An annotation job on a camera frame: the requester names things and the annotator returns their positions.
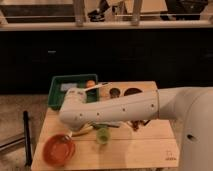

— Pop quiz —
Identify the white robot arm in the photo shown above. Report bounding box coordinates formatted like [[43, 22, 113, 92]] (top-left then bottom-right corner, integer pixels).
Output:
[[59, 87, 213, 171]]

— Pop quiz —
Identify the dark maroon bowl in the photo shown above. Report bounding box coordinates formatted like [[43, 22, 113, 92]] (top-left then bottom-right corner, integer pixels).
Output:
[[124, 88, 142, 96]]

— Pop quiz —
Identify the red orange bowl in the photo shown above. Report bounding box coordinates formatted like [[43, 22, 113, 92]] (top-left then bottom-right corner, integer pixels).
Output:
[[42, 134, 75, 167]]

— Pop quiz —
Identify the white spatula brush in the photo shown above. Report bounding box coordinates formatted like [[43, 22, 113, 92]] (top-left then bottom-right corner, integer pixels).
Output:
[[83, 82, 109, 92]]

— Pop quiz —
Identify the small metal cup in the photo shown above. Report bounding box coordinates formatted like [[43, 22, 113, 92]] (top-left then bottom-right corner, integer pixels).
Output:
[[109, 88, 120, 97]]

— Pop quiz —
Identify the orange fruit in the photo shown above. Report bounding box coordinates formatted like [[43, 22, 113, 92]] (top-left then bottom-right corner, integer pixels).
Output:
[[86, 80, 96, 88]]

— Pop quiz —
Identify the green vegetable piece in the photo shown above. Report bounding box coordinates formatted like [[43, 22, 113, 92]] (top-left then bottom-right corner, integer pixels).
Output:
[[91, 123, 108, 129]]

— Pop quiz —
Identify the grey sponge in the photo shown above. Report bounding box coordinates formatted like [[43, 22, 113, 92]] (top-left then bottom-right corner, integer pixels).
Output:
[[60, 83, 77, 92]]

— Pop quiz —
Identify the green plastic cup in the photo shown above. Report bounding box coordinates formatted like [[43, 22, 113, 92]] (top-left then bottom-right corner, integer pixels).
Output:
[[96, 128, 110, 144]]

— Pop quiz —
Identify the green plastic tray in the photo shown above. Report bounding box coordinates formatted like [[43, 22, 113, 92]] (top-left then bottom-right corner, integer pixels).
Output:
[[48, 74, 98, 110]]

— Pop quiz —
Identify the black pole stand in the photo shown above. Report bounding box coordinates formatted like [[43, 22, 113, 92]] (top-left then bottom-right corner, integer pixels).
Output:
[[23, 111, 32, 166]]

